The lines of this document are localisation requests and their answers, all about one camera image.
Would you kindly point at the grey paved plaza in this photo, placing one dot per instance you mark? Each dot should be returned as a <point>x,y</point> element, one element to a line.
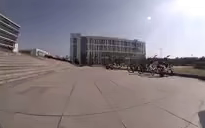
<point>100,100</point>

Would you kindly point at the glass-fronted grey building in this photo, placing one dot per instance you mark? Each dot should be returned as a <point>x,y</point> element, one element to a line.
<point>106,50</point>

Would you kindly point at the wide stone steps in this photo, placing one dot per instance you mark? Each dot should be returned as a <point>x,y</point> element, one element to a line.
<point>13,68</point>

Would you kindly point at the grass strip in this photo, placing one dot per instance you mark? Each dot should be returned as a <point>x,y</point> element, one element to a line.
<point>193,70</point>

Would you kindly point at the row of parked bicycles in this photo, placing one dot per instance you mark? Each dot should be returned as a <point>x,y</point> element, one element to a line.
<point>150,67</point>

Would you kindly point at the low white building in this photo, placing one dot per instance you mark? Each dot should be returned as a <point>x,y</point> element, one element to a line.
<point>39,52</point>

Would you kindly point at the white banded building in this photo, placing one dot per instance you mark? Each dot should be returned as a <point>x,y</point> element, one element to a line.
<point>1,31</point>

